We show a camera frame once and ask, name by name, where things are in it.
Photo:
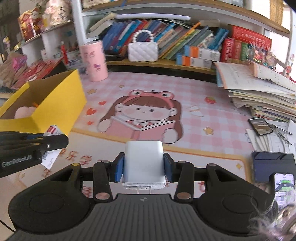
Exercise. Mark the pink cylindrical container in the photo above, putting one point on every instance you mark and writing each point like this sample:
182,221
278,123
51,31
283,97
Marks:
94,60

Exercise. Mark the small white red box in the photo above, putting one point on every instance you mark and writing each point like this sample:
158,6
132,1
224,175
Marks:
51,153

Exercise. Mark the orange white box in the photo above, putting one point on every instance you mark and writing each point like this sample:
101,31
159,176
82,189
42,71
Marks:
193,62
203,53

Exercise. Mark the beige folded blanket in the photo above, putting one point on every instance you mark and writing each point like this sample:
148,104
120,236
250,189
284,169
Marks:
7,73

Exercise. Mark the red plastic bag sheet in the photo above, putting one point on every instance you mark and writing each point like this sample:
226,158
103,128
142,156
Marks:
39,70

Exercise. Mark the black smartphone lit screen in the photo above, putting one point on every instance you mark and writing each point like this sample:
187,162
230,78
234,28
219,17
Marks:
284,189

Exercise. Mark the wooden bookshelf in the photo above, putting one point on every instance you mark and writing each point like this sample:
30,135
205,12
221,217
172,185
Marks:
174,25

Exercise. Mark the stack of papers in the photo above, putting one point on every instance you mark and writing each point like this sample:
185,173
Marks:
267,93

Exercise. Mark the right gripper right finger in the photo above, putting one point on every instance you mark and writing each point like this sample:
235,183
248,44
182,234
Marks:
182,173

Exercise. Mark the orange white box upper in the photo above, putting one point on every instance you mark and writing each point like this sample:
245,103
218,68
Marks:
203,53

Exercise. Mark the red santa pen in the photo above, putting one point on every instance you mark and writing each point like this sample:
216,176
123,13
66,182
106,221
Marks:
64,52

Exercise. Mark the white quilted pearl handbag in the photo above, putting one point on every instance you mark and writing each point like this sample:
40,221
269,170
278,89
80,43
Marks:
143,51

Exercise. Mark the red thick book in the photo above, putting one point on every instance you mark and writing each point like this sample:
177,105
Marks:
250,37

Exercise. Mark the yellow cardboard box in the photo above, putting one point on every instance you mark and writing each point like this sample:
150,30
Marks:
59,99

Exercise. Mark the small black phone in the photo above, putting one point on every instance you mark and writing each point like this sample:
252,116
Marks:
260,126

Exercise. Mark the orange white box lower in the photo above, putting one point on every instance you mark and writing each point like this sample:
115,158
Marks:
193,62

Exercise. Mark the pink shiny wrapper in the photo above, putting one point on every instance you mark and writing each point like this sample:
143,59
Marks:
19,62

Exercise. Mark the white charger adapter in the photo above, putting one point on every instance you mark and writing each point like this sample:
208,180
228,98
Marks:
144,167

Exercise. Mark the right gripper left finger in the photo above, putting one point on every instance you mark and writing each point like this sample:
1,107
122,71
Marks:
104,173

